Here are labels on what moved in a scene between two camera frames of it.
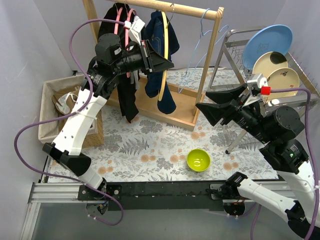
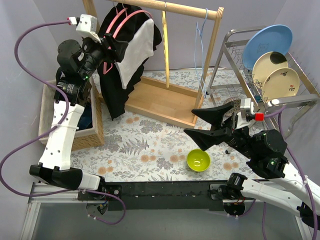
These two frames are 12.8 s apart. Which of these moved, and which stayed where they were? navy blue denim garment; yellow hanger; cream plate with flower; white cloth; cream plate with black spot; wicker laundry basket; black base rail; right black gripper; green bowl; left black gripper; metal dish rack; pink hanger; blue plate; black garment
Moved: navy blue denim garment; black garment; pink hanger; right black gripper; left black gripper; yellow hanger; white cloth
Stayed: wicker laundry basket; cream plate with black spot; cream plate with flower; blue plate; green bowl; metal dish rack; black base rail
